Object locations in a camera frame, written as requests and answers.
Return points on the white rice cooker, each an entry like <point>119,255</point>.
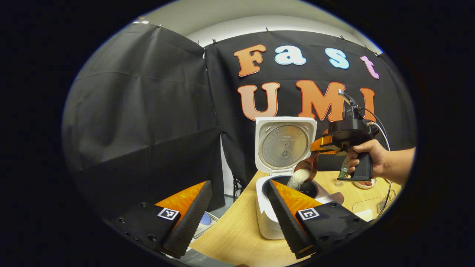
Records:
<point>285,144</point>

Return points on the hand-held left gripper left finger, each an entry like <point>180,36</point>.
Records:
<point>193,222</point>

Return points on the blue round lid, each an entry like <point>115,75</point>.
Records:
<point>205,218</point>

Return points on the wooden spoon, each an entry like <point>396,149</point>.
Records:
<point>314,165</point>

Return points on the small white rice heap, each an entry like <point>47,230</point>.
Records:
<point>301,176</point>

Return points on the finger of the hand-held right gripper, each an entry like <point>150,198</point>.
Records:
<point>336,151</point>
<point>323,142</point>

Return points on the red meat piece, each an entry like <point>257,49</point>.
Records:
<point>365,183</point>

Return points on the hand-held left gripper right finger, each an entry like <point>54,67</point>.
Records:
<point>285,222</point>

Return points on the white round plate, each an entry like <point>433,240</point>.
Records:
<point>365,184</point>

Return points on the clear plastic water bottle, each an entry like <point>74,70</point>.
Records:
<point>343,172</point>

